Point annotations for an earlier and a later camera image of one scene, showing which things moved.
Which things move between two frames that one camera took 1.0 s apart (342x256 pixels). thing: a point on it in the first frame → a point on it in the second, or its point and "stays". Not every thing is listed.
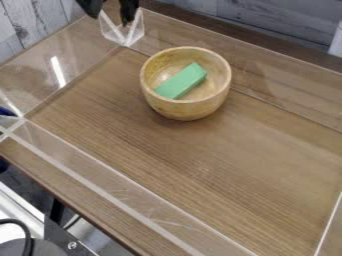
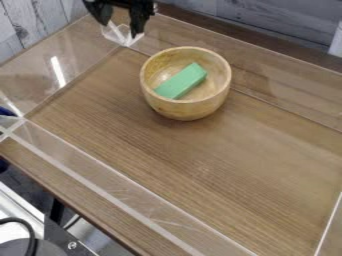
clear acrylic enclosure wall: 197,134 stays
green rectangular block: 181,81 stays
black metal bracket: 59,236 stays
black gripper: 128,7 → 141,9
